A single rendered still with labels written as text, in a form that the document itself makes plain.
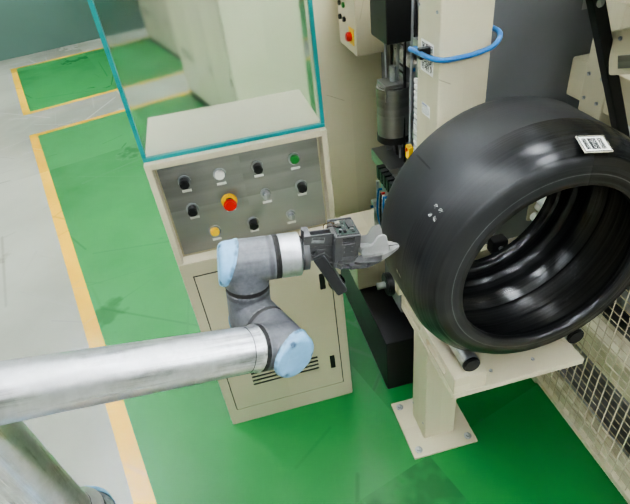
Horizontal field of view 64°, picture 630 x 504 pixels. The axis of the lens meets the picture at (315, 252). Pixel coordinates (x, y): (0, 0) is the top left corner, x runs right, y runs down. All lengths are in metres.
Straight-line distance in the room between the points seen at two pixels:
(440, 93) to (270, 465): 1.58
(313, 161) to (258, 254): 0.73
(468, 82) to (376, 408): 1.48
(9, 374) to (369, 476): 1.60
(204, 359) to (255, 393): 1.37
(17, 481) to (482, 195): 0.95
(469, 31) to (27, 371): 1.08
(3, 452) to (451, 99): 1.16
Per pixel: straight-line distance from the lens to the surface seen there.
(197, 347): 0.87
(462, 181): 1.00
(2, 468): 1.04
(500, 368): 1.45
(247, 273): 0.98
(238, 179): 1.64
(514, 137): 1.04
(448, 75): 1.29
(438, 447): 2.22
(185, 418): 2.47
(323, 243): 1.01
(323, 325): 2.02
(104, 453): 2.51
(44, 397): 0.80
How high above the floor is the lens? 1.90
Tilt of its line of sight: 37 degrees down
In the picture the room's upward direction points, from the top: 8 degrees counter-clockwise
